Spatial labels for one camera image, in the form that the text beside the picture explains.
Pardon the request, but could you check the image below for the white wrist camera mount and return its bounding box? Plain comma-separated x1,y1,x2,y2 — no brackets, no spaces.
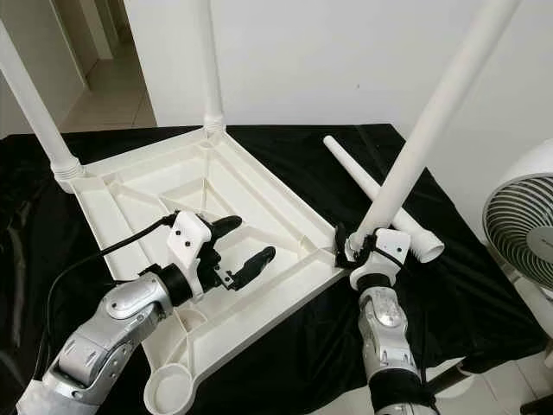
346,227,407,291
167,210,217,299

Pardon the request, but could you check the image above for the black metal table frame bar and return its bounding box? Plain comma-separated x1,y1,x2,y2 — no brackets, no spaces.
423,359,476,403

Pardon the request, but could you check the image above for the white round floor fan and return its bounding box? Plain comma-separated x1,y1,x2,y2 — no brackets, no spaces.
481,138,553,364

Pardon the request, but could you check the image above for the white plastic children table top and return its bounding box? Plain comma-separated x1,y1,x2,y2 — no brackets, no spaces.
65,125,351,415

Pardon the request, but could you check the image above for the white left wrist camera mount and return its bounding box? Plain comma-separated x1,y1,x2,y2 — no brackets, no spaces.
167,210,217,299

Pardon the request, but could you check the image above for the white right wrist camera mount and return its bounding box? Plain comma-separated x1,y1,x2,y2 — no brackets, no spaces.
346,227,407,291

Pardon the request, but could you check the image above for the black tablecloth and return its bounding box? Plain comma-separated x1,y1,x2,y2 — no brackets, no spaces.
0,124,550,415

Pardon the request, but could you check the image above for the black left gripper power cable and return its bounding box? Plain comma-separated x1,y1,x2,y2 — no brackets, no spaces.
112,272,161,291

